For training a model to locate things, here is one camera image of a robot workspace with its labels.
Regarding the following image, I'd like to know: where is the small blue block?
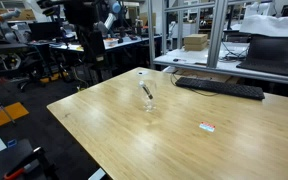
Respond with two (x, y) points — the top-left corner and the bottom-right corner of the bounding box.
(6, 138), (19, 149)

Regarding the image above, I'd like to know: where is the cardboard box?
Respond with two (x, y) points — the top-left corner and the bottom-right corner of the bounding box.
(183, 33), (209, 46)
(184, 42), (209, 52)

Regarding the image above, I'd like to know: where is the black computer keyboard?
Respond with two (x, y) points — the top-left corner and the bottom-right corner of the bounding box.
(174, 76), (266, 101)

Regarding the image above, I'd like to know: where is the yellow floor base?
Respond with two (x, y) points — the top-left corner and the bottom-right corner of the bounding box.
(38, 71), (69, 85)

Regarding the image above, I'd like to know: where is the black office chair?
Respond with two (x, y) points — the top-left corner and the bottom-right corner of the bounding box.
(16, 41), (54, 93)

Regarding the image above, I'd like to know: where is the black clamp with orange handle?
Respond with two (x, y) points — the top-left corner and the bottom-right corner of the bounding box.
(1, 146), (57, 180)

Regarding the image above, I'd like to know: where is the black marker with white cap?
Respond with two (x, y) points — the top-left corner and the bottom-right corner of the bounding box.
(139, 80), (155, 101)

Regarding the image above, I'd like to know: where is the small black device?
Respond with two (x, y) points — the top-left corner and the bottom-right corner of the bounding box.
(172, 57), (187, 64)

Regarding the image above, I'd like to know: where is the long background workbench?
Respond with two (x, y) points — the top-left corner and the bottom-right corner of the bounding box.
(48, 33), (164, 55)

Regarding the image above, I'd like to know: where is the clear glass cup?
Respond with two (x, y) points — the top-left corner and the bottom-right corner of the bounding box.
(137, 78), (158, 113)

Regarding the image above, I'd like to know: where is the white crumpled cloth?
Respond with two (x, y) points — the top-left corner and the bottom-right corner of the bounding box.
(238, 12), (288, 39)

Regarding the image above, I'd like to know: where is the black computer monitor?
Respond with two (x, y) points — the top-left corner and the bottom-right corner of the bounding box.
(27, 21), (64, 43)

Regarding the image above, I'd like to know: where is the black keyboard cable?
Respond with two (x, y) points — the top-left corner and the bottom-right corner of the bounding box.
(169, 70), (219, 98)

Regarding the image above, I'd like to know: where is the white bowl with orange contents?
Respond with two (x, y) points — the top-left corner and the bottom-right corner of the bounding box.
(102, 37), (120, 48)

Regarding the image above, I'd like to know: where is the orange floor mat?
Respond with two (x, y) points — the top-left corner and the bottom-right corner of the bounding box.
(0, 101), (30, 131)

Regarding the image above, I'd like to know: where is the black breadboard platform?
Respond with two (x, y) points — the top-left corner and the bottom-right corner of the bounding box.
(0, 137), (36, 180)

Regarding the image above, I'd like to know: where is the aluminium extrusion frame workbench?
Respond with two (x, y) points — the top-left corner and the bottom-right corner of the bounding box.
(146, 0), (288, 88)

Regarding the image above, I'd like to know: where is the black laptop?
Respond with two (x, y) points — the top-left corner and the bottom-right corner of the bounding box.
(235, 34), (288, 77)

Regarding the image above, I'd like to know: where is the black steering wheel controller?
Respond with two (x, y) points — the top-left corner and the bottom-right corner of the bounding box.
(0, 52), (23, 72)

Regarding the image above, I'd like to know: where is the black cable bundle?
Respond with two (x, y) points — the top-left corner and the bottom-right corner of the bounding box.
(220, 41), (250, 63)

